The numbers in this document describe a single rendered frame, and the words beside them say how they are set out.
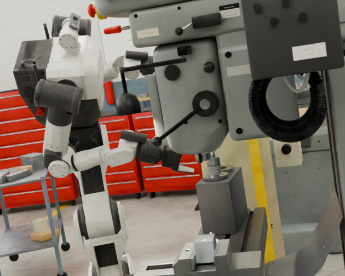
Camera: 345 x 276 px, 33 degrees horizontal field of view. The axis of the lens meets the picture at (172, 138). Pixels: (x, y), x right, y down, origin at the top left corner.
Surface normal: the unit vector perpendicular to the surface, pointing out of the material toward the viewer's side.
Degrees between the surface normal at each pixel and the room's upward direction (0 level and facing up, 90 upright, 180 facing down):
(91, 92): 113
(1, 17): 90
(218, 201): 90
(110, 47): 90
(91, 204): 61
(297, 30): 90
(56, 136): 117
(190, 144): 122
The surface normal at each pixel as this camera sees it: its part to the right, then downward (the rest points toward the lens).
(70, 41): 0.03, 0.68
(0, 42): -0.20, 0.18
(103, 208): 0.04, -0.37
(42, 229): 0.70, -0.01
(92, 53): 0.66, -0.56
